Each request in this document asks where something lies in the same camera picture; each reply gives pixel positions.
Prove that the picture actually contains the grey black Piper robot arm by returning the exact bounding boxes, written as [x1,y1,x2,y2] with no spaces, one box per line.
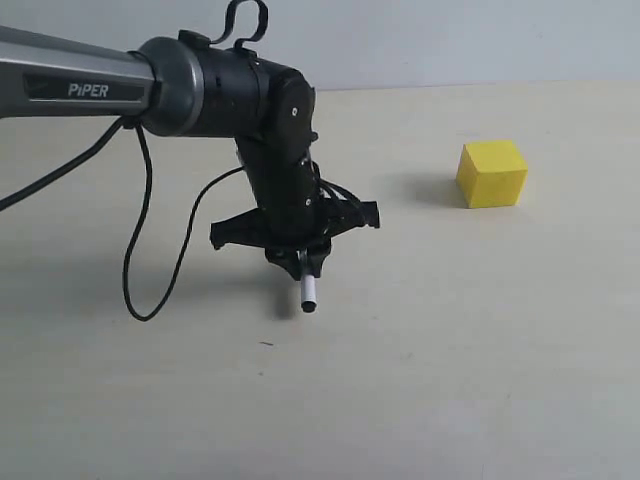
[1,27,380,278]

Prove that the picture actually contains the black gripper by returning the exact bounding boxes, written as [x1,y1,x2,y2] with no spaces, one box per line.
[210,137,380,280]

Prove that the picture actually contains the black and white marker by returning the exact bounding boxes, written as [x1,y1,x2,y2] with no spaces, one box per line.
[300,274,317,313]

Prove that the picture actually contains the yellow foam cube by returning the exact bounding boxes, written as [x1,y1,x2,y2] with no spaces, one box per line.
[455,140,528,209]

